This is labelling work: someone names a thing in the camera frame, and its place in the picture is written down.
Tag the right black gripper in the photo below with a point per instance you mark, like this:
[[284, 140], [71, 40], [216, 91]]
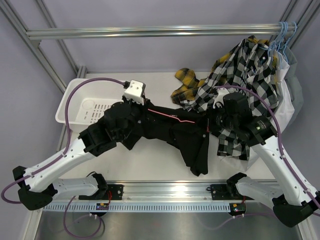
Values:
[[212, 113]]

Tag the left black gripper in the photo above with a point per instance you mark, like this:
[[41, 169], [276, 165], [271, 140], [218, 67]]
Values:
[[142, 108]]

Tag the pink wire hanger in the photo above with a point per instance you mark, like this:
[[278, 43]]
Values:
[[181, 116]]

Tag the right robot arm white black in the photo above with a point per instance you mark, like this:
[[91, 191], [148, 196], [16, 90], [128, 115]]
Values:
[[296, 199]]

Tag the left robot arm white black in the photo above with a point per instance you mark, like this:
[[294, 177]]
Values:
[[40, 185]]

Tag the yellow black plaid shirt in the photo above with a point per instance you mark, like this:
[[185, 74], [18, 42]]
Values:
[[249, 64]]

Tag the black white checkered shirt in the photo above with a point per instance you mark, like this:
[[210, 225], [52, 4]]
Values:
[[205, 100]]

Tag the white plastic bin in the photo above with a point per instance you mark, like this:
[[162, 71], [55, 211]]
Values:
[[88, 103]]

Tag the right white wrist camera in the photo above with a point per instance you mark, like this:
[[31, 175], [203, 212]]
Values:
[[219, 100]]

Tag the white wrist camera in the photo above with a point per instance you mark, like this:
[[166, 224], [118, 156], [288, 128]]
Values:
[[135, 92], [219, 100]]

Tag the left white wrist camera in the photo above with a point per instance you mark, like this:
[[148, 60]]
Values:
[[135, 92]]

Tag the left aluminium frame post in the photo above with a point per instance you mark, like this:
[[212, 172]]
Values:
[[34, 46]]

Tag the aluminium frame post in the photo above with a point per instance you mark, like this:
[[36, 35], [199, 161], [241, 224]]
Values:
[[303, 13], [34, 46]]

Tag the aluminium front rail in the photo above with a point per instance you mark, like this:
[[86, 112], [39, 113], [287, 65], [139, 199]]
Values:
[[160, 191]]

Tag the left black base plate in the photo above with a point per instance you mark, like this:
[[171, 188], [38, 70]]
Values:
[[103, 199]]

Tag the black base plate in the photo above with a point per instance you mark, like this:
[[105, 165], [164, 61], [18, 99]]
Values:
[[103, 199], [223, 192]]

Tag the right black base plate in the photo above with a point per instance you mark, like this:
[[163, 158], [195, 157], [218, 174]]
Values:
[[223, 192]]

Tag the light blue wire hangers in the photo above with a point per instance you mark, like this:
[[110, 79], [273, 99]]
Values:
[[281, 41]]

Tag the white slotted cable duct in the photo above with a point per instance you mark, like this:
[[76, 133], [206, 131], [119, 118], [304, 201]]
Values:
[[138, 207]]

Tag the aluminium hanging rail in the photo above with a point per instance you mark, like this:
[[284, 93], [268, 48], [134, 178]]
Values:
[[163, 31]]

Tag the right aluminium frame post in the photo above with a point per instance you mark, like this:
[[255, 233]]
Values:
[[303, 13]]

